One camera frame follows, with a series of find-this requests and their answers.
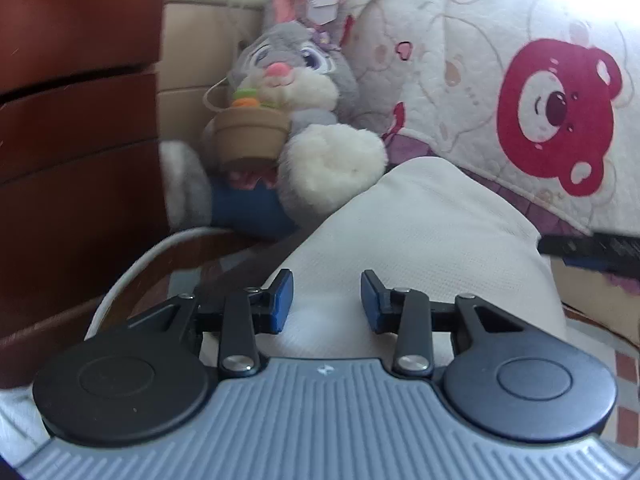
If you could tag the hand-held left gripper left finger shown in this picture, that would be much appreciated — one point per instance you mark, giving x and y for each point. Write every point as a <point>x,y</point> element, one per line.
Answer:
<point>282,305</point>

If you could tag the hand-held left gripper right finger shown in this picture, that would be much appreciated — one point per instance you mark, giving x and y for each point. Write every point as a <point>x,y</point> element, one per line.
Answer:
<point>369,305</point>

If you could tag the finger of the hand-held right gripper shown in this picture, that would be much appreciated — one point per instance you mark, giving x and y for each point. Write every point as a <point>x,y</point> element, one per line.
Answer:
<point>590,247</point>

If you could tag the cream waffle top green trim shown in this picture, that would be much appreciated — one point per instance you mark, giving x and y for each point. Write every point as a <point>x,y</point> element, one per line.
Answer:
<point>425,230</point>

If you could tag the checked printed bed mat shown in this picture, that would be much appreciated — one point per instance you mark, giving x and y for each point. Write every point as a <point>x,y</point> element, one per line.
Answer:
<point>627,365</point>

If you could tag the bear print quilt purple ruffle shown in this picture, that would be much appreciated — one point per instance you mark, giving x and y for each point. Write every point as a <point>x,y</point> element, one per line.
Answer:
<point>500,60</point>

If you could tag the grey plush rabbit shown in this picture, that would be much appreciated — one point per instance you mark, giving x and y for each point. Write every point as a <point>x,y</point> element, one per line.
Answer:
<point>300,85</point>

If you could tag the red-brown wooden nightstand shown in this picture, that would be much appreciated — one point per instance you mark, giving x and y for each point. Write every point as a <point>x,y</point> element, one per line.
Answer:
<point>75,110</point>

